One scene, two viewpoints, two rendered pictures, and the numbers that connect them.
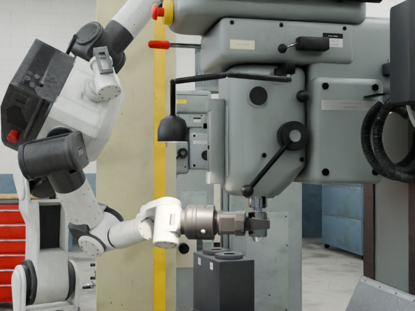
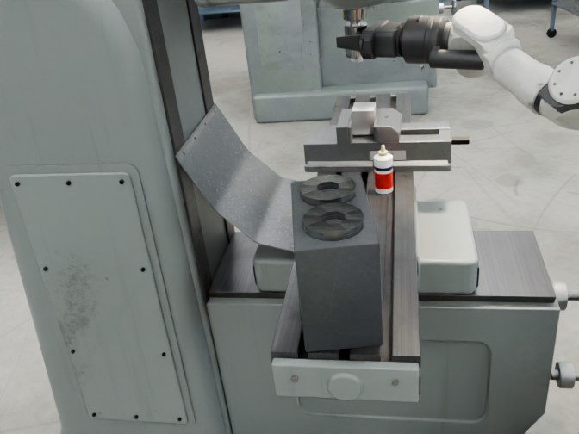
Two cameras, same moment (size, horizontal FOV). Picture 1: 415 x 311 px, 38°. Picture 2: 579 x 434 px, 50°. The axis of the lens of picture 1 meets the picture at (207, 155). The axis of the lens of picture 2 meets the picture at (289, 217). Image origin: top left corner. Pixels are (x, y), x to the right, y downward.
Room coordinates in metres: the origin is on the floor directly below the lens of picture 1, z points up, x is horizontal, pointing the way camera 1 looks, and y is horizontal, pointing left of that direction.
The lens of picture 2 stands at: (2.73, 0.24, 1.55)
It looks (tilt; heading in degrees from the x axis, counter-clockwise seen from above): 29 degrees down; 205
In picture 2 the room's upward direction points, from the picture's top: 6 degrees counter-clockwise
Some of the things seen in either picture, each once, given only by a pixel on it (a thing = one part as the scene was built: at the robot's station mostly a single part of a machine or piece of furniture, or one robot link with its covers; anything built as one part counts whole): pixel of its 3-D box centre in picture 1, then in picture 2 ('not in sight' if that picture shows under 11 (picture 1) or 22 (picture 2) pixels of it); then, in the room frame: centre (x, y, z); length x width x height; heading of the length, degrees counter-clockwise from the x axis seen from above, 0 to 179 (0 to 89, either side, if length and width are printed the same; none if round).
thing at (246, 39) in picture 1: (273, 49); not in sight; (1.53, -0.17, 1.68); 0.34 x 0.24 x 0.10; 103
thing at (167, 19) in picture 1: (167, 12); not in sight; (1.47, 0.10, 1.76); 0.06 x 0.02 x 0.06; 13
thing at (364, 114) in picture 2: not in sight; (364, 118); (1.37, -0.16, 1.01); 0.06 x 0.05 x 0.06; 11
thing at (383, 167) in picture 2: not in sight; (383, 168); (1.53, -0.08, 0.96); 0.04 x 0.04 x 0.11
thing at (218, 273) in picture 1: (222, 282); (334, 256); (1.95, -0.05, 1.00); 0.22 x 0.12 x 0.20; 23
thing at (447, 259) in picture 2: not in sight; (364, 238); (1.52, -0.13, 0.76); 0.50 x 0.35 x 0.12; 103
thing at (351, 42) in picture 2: not in sight; (350, 43); (1.55, -0.13, 1.24); 0.06 x 0.02 x 0.03; 84
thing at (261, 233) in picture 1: (257, 225); (356, 42); (1.52, -0.13, 1.23); 0.05 x 0.05 x 0.05
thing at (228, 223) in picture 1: (222, 223); (399, 40); (1.53, -0.04, 1.24); 0.13 x 0.12 x 0.10; 174
